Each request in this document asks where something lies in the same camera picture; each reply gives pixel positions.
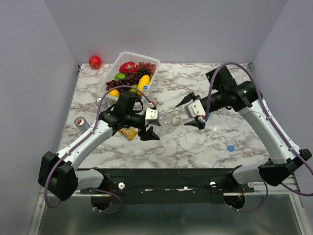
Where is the tall clear plastic bottle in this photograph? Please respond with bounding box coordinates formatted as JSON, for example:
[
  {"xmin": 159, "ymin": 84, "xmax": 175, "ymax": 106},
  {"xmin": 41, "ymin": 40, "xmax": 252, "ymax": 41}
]
[{"xmin": 157, "ymin": 116, "xmax": 182, "ymax": 135}]

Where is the white blue bottle cap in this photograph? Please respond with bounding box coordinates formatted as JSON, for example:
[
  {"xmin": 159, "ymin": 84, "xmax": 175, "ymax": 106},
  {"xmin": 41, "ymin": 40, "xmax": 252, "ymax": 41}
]
[{"xmin": 142, "ymin": 85, "xmax": 149, "ymax": 91}]

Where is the blue label water bottle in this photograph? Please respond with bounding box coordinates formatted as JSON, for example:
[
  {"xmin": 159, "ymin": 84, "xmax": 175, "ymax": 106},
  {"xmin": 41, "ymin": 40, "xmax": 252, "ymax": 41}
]
[{"xmin": 205, "ymin": 113, "xmax": 211, "ymax": 122}]

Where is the small clear plastic bottle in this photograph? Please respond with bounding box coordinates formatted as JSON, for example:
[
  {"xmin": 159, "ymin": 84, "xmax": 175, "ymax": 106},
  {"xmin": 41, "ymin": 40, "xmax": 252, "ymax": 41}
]
[{"xmin": 142, "ymin": 90, "xmax": 154, "ymax": 108}]

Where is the clear transparent bottle cap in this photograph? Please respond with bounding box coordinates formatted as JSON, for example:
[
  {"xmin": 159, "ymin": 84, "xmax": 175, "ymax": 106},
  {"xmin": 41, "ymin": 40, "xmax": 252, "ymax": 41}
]
[{"xmin": 172, "ymin": 117, "xmax": 183, "ymax": 126}]

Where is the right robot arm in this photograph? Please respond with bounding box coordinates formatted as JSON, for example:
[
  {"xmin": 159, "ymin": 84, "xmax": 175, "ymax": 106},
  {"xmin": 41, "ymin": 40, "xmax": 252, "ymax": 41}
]
[{"xmin": 179, "ymin": 66, "xmax": 312, "ymax": 192}]

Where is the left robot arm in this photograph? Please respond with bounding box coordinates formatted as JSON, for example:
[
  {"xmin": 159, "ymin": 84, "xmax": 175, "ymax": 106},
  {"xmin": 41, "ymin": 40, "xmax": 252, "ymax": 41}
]
[{"xmin": 38, "ymin": 91, "xmax": 160, "ymax": 201}]

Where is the yellow candy bag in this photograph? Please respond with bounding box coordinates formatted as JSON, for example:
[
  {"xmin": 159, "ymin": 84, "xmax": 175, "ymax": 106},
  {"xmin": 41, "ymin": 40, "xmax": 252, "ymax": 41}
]
[{"xmin": 119, "ymin": 128, "xmax": 137, "ymax": 141}]

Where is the green lime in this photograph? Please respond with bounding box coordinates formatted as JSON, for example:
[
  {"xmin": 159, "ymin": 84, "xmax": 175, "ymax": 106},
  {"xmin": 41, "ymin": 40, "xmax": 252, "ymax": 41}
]
[{"xmin": 129, "ymin": 84, "xmax": 137, "ymax": 94}]

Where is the yellow lemon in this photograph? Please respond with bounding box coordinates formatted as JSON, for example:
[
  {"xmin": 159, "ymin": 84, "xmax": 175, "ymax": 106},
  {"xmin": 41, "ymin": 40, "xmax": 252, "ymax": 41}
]
[{"xmin": 109, "ymin": 89, "xmax": 120, "ymax": 97}]

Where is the silver blue drink can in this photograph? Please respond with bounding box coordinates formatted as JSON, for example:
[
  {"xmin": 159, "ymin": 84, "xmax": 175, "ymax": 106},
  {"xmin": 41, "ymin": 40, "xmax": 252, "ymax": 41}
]
[{"xmin": 96, "ymin": 97, "xmax": 109, "ymax": 112}]

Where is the yellow mango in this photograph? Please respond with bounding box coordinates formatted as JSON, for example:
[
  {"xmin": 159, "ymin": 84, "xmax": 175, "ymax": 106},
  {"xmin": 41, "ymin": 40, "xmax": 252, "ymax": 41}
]
[{"xmin": 137, "ymin": 75, "xmax": 150, "ymax": 92}]

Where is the dark red grape bunch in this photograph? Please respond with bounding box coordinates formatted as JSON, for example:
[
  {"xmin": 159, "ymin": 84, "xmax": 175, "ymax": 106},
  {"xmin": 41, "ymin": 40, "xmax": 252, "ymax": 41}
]
[{"xmin": 106, "ymin": 73, "xmax": 141, "ymax": 95}]

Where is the green striped fruit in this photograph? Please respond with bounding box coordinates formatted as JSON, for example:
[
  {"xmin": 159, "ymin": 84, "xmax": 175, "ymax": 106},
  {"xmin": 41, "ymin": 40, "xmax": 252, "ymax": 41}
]
[{"xmin": 114, "ymin": 73, "xmax": 126, "ymax": 81}]

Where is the light red grape bunch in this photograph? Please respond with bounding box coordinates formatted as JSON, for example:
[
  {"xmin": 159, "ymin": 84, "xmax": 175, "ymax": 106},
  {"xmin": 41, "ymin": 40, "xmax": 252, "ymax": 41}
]
[{"xmin": 138, "ymin": 62, "xmax": 156, "ymax": 76}]

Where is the black grape bunch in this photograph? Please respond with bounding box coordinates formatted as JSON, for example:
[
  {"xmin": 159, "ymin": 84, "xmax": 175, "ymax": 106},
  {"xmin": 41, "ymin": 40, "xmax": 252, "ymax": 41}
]
[{"xmin": 138, "ymin": 68, "xmax": 151, "ymax": 76}]

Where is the red dragon fruit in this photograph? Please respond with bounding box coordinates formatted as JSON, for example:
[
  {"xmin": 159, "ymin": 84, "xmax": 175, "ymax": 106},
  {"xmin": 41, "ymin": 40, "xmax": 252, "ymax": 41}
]
[{"xmin": 119, "ymin": 61, "xmax": 139, "ymax": 73}]

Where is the red top drink can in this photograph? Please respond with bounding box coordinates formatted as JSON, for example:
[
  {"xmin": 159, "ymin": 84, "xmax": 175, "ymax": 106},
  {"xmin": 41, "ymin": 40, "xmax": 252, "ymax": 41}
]
[{"xmin": 74, "ymin": 117, "xmax": 90, "ymax": 133}]

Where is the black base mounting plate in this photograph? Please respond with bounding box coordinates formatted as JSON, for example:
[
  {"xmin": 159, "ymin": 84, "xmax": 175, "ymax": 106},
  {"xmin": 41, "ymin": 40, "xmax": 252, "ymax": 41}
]
[{"xmin": 80, "ymin": 167, "xmax": 255, "ymax": 205}]

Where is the white plastic fruit basket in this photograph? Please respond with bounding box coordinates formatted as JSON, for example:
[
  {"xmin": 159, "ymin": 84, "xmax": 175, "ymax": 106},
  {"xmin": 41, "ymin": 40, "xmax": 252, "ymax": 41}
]
[{"xmin": 98, "ymin": 51, "xmax": 161, "ymax": 97}]

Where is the red apple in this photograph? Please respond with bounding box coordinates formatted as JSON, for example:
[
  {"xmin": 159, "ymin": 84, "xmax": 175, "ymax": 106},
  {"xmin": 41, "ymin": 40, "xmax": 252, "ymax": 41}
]
[{"xmin": 89, "ymin": 55, "xmax": 102, "ymax": 70}]

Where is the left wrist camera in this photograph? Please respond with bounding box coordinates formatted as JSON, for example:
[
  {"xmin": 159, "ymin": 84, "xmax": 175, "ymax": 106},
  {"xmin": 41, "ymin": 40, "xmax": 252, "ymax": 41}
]
[{"xmin": 145, "ymin": 107, "xmax": 159, "ymax": 123}]

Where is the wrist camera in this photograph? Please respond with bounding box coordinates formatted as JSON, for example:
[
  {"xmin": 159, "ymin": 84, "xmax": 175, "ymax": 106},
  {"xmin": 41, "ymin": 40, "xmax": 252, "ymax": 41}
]
[
  {"xmin": 184, "ymin": 99, "xmax": 207, "ymax": 123},
  {"xmin": 145, "ymin": 107, "xmax": 159, "ymax": 123}
]

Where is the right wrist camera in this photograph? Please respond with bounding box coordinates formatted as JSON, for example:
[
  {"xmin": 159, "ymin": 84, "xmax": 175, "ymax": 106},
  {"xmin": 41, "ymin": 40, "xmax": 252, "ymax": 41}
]
[{"xmin": 184, "ymin": 99, "xmax": 207, "ymax": 123}]

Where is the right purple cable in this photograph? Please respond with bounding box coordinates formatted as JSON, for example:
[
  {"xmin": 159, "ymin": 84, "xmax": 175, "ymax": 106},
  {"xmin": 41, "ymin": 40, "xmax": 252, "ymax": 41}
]
[{"xmin": 204, "ymin": 62, "xmax": 313, "ymax": 197}]

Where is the aluminium rail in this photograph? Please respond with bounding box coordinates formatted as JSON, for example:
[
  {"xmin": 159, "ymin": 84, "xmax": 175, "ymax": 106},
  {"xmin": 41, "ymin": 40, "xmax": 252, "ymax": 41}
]
[{"xmin": 224, "ymin": 175, "xmax": 299, "ymax": 196}]

